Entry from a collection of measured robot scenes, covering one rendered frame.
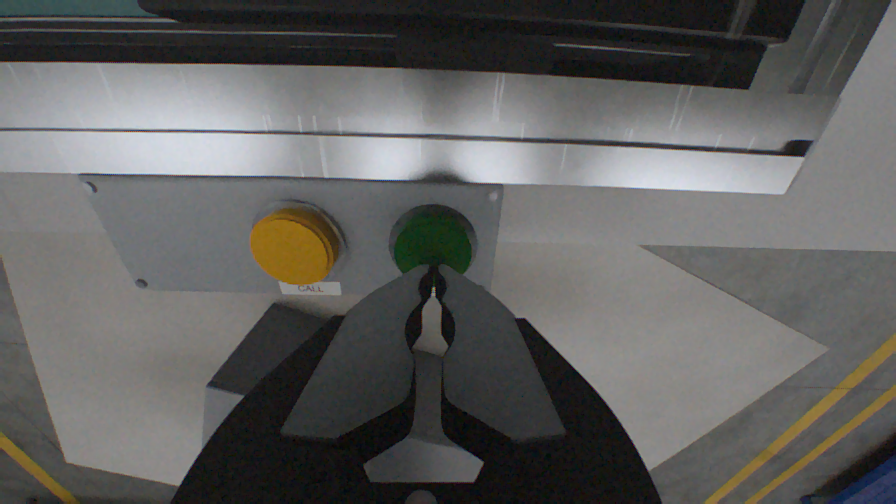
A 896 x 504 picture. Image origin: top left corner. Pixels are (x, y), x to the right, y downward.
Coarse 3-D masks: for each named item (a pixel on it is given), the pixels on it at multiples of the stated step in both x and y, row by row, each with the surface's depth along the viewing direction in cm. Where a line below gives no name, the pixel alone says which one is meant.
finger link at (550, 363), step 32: (544, 352) 8; (576, 384) 7; (576, 416) 7; (608, 416) 7; (512, 448) 6; (544, 448) 6; (576, 448) 6; (608, 448) 6; (544, 480) 5; (576, 480) 5; (608, 480) 5; (640, 480) 5
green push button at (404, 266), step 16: (416, 224) 13; (432, 224) 13; (448, 224) 14; (400, 240) 14; (416, 240) 14; (432, 240) 14; (448, 240) 14; (464, 240) 14; (400, 256) 14; (416, 256) 14; (432, 256) 14; (448, 256) 14; (464, 256) 14; (464, 272) 15
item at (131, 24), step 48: (0, 0) 11; (48, 0) 11; (96, 0) 11; (96, 48) 18; (144, 48) 18; (192, 48) 18; (240, 48) 18; (288, 48) 18; (336, 48) 18; (384, 48) 18; (576, 48) 15; (624, 48) 14; (672, 48) 13
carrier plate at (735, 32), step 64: (192, 0) 9; (256, 0) 9; (320, 0) 9; (384, 0) 10; (448, 0) 10; (512, 0) 10; (576, 0) 10; (640, 0) 10; (704, 0) 10; (768, 0) 10
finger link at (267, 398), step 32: (320, 352) 8; (256, 384) 7; (288, 384) 7; (256, 416) 6; (224, 448) 6; (256, 448) 6; (288, 448) 6; (320, 448) 6; (192, 480) 5; (224, 480) 5; (256, 480) 5; (288, 480) 5; (320, 480) 6
